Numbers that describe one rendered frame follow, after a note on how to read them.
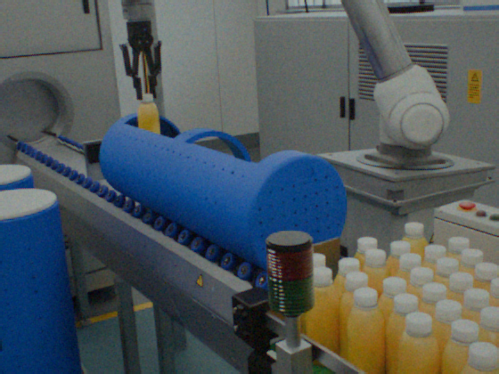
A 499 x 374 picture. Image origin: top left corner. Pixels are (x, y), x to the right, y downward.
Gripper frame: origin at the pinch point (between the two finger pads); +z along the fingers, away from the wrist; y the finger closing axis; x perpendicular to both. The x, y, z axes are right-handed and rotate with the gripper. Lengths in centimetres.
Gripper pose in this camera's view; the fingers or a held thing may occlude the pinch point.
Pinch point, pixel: (145, 88)
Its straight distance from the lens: 208.0
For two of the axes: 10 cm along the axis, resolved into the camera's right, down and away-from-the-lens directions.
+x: 5.5, 2.0, -8.1
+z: 0.6, 9.6, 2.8
